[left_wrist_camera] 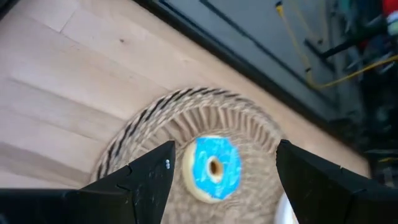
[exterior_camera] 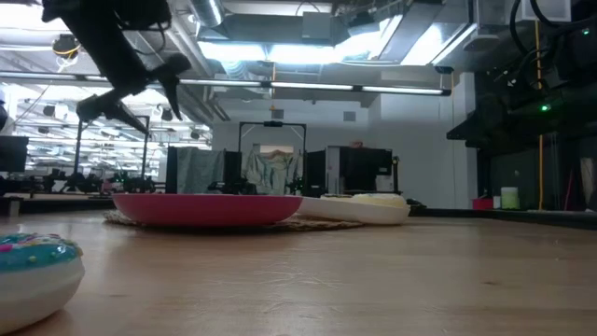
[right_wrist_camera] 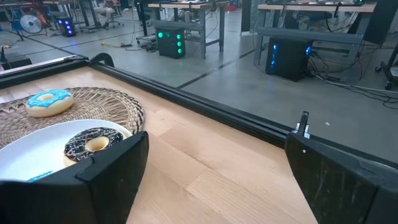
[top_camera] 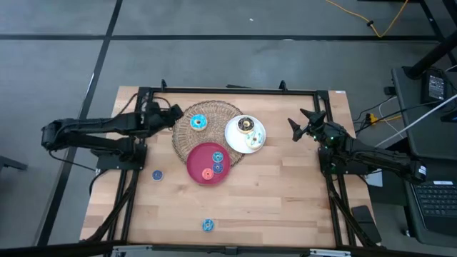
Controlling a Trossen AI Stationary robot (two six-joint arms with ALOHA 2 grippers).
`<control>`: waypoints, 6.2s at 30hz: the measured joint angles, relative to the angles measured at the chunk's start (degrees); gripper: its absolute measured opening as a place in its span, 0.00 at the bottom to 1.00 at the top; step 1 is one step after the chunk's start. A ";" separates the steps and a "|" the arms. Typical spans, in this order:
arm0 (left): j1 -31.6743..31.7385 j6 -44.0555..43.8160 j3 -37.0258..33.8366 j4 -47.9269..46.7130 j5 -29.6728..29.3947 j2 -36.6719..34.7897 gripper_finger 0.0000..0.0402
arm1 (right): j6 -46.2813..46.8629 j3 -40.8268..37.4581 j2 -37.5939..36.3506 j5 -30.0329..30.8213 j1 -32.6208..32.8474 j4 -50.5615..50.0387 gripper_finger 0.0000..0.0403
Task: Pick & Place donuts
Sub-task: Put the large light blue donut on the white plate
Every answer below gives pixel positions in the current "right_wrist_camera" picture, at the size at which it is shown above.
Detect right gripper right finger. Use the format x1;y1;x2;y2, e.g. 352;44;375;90
284;132;398;224

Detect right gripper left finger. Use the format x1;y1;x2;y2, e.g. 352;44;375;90
0;130;150;224

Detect chocolate sprinkled donut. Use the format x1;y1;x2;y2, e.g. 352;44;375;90
63;126;124;167

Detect large blue iced donut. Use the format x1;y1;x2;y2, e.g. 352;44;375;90
24;88;75;118

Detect white plate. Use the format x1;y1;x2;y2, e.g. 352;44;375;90
0;119;134;182

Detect round woven placemat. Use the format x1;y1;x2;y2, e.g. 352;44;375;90
0;86;146;150

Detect black wheeled stand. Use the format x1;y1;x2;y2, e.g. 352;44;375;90
374;40;398;91

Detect computer tower blue lights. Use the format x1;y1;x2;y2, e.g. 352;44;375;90
265;36;314;82

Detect black box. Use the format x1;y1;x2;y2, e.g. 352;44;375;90
0;46;33;71

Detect black panel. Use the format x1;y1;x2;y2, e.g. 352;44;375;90
362;0;398;47

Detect computer tower purple lights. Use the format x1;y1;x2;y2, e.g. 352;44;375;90
55;17;77;38

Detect floor fan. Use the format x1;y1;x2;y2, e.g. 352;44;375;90
19;12;44;35

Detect wooden top workbench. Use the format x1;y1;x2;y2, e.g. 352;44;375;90
147;1;230;60
254;2;379;66

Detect computer tower green lights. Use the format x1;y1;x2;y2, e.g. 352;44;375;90
155;26;187;59

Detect person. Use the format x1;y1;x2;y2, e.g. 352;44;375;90
93;0;121;30

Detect black frame clamp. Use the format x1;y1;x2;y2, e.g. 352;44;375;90
89;52;115;68
294;111;312;139

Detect black floor cables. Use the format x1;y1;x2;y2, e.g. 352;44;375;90
307;51;398;110

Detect black table frame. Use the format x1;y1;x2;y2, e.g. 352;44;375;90
0;55;398;170

